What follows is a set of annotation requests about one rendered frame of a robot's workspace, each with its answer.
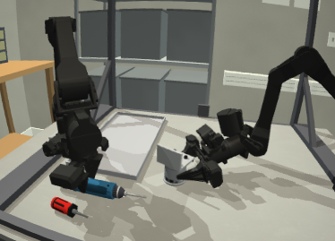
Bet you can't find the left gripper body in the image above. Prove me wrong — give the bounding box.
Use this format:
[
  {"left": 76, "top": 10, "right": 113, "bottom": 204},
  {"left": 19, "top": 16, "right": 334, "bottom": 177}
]
[{"left": 185, "top": 134, "right": 231, "bottom": 188}]

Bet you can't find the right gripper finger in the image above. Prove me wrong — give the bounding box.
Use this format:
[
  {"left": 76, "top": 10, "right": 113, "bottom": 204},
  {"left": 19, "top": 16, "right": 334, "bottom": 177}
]
[
  {"left": 77, "top": 172, "right": 90, "bottom": 194},
  {"left": 84, "top": 153, "right": 103, "bottom": 178}
]

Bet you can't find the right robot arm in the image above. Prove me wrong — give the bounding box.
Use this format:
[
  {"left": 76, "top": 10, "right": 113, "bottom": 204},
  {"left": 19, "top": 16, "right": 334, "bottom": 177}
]
[{"left": 42, "top": 16, "right": 102, "bottom": 158}]

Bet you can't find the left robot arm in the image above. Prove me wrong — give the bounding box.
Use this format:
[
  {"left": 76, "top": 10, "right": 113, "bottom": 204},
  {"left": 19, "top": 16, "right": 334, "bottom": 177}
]
[{"left": 196, "top": 46, "right": 335, "bottom": 159}]

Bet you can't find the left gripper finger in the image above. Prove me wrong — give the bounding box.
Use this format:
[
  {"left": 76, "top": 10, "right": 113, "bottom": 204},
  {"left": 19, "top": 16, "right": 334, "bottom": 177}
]
[
  {"left": 176, "top": 161, "right": 209, "bottom": 184},
  {"left": 181, "top": 142, "right": 193, "bottom": 156}
]

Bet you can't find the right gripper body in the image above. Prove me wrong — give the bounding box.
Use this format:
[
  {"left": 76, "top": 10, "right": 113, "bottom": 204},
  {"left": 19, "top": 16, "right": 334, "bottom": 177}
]
[{"left": 49, "top": 134, "right": 109, "bottom": 190}]

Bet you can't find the blue cylinder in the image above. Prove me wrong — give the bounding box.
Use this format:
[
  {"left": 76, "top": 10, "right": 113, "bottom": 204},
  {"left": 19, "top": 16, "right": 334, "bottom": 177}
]
[{"left": 86, "top": 178, "right": 146, "bottom": 200}]

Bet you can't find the white l-shaped bracket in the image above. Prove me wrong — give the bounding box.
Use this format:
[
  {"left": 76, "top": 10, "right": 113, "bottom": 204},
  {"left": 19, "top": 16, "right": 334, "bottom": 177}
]
[{"left": 157, "top": 144, "right": 194, "bottom": 172}]

